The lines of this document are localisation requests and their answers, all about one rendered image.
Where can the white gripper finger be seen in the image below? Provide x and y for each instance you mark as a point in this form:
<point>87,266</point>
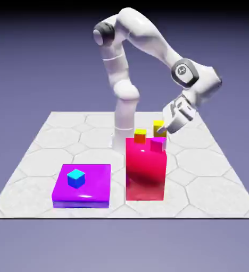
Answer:
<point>161,129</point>

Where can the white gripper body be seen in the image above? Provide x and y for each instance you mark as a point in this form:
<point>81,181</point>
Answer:
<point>177,121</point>

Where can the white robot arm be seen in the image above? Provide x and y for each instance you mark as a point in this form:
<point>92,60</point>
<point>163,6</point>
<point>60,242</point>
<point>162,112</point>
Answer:
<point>124,70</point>

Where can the small yellow cube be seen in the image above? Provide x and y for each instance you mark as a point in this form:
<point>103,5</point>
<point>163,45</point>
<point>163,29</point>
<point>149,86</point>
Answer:
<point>158,124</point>

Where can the small pink cube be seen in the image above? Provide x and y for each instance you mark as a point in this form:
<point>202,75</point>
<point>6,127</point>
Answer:
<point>156,145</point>

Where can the small orange cube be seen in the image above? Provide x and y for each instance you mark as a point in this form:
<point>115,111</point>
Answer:
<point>139,137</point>

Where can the small cyan cube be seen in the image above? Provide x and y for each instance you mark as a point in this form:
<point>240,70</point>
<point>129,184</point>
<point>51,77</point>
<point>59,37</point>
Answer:
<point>76,178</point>

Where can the large red box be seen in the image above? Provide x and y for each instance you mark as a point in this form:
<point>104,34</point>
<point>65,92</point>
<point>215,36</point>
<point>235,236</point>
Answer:
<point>144,172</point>

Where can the large magenta box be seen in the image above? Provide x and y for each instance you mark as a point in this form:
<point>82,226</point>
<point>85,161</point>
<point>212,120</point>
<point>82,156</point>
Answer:
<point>82,187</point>

